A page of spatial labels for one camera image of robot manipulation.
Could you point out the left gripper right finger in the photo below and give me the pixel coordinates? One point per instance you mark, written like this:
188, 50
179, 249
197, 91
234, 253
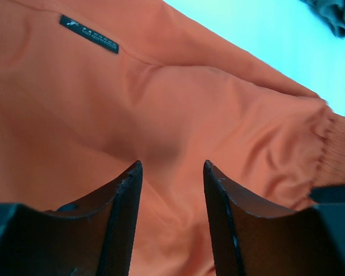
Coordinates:
253, 236

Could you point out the olive green folded shorts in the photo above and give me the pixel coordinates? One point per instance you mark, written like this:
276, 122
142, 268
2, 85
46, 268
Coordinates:
332, 12

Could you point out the orange shorts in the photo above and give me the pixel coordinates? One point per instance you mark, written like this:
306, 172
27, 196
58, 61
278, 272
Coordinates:
89, 87

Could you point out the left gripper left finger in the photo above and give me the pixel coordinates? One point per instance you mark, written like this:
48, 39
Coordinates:
90, 236

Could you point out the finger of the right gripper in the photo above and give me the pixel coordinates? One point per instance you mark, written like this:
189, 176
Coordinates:
328, 194

